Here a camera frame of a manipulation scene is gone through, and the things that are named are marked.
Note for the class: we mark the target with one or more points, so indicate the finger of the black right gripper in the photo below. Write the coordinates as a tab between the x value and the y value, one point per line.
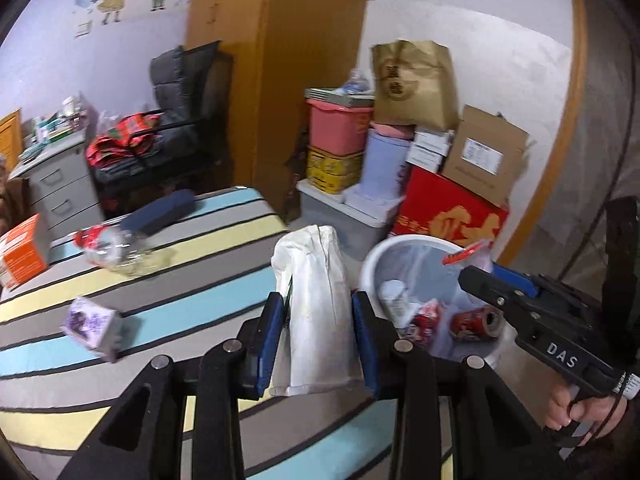
513	304
516	280

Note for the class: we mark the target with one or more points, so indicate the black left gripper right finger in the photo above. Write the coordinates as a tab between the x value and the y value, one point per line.
493	435

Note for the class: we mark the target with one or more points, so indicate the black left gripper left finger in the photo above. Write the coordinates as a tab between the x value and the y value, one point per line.
140	436

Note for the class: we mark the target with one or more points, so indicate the red soda can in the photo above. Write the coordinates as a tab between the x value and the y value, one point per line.
481	324

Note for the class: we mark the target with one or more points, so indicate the purple white small carton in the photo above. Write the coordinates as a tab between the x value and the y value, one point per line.
96	328

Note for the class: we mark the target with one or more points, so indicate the clear plastic cola bottle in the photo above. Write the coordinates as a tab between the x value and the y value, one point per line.
121	251

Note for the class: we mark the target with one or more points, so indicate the white trash bin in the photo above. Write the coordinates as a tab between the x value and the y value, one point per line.
417	261

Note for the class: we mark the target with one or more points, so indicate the person's right hand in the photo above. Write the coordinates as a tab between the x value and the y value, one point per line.
602	414

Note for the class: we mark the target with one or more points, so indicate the red crushed can in bin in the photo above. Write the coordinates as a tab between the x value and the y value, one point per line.
423	327

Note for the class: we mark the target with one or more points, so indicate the red gift box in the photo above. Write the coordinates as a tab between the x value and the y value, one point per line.
441	208

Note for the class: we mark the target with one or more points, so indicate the white cup in bin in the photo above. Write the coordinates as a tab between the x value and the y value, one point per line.
393	296

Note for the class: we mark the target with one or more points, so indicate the brown cardboard box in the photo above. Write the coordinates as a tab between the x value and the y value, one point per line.
486	155

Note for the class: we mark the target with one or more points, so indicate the stack of white boxes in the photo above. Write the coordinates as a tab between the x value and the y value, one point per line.
429	150

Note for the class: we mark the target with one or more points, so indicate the striped bed sheet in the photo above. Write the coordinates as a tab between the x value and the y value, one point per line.
208	273

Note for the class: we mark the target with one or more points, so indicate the grey plastic storage box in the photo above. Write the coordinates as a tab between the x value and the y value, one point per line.
359	223

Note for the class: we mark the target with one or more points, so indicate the lavender cylindrical container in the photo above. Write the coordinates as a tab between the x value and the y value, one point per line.
384	170

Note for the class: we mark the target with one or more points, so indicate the yellow patterned box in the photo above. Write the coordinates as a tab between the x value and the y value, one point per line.
332	174

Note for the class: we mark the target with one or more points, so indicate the brown paper gift bag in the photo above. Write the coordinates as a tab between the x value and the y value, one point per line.
414	84

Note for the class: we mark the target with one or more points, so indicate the orange white cardboard box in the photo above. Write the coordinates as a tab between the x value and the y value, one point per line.
24	252

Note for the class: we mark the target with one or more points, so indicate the pink plastic bin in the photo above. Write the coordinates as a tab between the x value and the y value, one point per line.
336	129

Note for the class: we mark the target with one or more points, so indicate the navy blue glasses case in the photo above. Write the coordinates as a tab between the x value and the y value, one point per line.
158	215

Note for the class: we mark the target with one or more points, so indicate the grey drawer nightstand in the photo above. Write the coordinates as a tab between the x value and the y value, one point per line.
61	189

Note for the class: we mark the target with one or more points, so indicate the red plaid bag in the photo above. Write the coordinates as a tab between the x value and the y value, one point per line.
130	138

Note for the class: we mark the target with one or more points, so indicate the wooden wardrobe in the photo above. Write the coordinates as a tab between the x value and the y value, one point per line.
279	48

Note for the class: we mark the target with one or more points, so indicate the wooden headboard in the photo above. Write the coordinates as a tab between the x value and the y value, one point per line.
11	140

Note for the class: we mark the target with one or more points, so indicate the black office chair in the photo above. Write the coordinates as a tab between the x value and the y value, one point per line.
191	89

